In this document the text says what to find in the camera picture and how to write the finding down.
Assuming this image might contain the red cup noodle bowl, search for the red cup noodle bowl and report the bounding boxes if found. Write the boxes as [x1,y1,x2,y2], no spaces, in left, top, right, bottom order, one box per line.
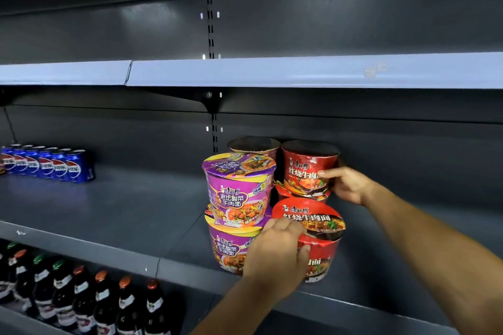
[274,181,332,203]
[281,140,340,197]
[271,197,346,284]

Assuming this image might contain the dark metal store shelving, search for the dark metal store shelving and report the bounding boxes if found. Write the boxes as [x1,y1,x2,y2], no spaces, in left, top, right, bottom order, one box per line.
[0,0,503,335]

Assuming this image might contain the person's right hand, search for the person's right hand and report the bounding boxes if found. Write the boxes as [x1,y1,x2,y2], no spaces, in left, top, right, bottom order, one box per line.
[317,166,380,207]

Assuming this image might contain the person's right forearm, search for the person's right forearm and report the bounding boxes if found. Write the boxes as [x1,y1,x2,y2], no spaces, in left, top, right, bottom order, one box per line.
[361,183,503,335]

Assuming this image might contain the person's left hand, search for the person's left hand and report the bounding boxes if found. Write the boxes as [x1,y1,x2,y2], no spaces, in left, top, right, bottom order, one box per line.
[243,217,311,300]

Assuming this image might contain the person's left forearm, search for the person's left forearm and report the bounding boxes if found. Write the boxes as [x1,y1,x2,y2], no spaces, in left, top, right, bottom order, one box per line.
[190,275,286,335]

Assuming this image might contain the purple cup noodle bowl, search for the purple cup noodle bowl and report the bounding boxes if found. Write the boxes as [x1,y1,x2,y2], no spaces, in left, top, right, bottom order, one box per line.
[204,211,272,276]
[202,152,277,228]
[227,136,281,160]

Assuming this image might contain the row of dark glass bottles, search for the row of dark glass bottles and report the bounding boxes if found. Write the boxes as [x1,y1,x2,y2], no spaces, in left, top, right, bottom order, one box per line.
[0,240,185,335]

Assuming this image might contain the row of blue soda cans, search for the row of blue soda cans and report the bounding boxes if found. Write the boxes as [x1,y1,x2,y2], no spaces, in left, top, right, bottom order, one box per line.
[0,144,96,184]

